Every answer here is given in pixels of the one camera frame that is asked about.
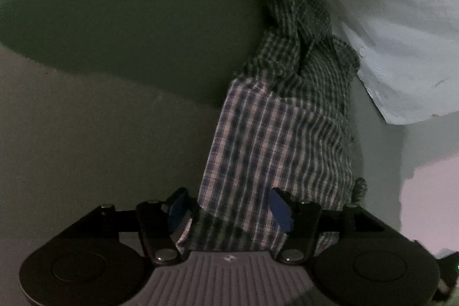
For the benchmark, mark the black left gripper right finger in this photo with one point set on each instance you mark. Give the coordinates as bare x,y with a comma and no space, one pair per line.
299,221

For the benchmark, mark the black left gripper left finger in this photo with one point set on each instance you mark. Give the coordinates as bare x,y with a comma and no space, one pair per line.
158,221

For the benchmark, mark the plaid checkered shirt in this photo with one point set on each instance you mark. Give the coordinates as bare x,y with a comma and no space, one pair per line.
284,124

